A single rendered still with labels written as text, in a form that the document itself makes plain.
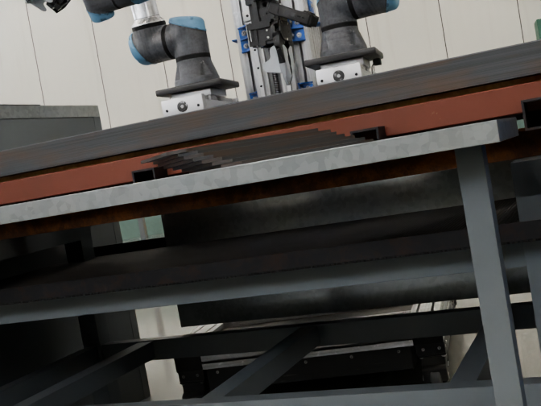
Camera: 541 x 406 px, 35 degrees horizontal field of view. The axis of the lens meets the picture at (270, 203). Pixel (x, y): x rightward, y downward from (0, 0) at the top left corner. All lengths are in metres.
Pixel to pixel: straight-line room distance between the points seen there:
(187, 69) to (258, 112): 1.23
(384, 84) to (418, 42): 10.52
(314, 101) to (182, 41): 1.32
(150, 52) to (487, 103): 1.62
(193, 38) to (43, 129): 0.56
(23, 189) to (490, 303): 1.02
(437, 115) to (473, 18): 10.55
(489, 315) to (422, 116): 0.39
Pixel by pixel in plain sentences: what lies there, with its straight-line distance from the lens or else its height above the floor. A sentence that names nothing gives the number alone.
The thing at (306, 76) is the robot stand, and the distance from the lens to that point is 2.94.
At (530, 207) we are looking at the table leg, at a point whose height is 0.60.
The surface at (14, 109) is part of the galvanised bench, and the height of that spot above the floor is 1.04.
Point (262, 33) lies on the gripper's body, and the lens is 1.99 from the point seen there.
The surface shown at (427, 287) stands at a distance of 2.37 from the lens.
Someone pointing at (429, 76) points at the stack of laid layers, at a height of 0.85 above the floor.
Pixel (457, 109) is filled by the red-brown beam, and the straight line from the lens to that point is 1.52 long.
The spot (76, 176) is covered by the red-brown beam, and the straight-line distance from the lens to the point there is 1.81.
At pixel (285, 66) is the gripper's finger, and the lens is 1.96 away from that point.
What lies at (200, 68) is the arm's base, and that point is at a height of 1.08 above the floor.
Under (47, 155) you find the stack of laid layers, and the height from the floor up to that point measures 0.84.
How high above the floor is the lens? 0.74
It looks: 3 degrees down
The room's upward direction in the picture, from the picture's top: 10 degrees counter-clockwise
